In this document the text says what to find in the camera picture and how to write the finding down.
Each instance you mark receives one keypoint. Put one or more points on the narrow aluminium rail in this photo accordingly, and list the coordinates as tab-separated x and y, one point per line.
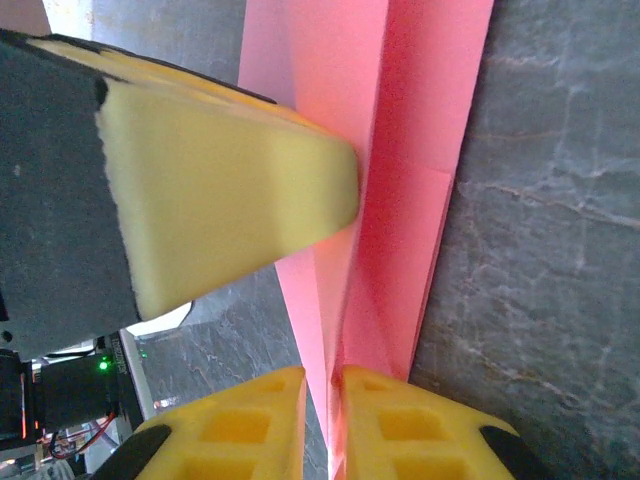
140	390

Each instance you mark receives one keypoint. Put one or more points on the right gripper foam right finger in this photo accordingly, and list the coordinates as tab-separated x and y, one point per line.
357	425

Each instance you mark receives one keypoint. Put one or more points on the foam finger of the left gripper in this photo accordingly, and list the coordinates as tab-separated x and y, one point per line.
225	200
150	80

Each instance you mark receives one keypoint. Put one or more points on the right gripper foam left finger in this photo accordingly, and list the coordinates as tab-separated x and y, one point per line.
295	425

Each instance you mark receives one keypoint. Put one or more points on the pink paper sheet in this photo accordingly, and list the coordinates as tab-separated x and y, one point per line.
415	100

